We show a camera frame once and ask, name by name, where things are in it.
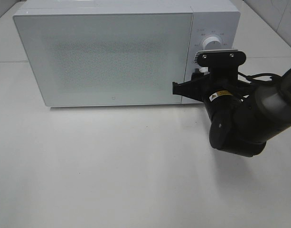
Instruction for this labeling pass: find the white microwave door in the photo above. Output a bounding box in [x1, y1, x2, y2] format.
[14, 13, 192, 107]

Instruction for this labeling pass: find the white timer knob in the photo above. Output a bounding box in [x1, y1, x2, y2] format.
[199, 67, 208, 73]

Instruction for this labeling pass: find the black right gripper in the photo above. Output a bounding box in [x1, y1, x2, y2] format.
[172, 68, 250, 121]

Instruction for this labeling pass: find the upper white power knob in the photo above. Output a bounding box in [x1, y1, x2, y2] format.
[202, 35, 222, 50]

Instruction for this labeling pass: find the white microwave oven body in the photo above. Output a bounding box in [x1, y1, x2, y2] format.
[13, 0, 240, 105]

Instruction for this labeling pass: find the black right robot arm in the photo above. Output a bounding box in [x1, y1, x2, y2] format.
[172, 67, 291, 157]

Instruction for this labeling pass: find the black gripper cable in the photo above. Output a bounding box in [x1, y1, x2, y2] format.
[236, 71, 282, 86]

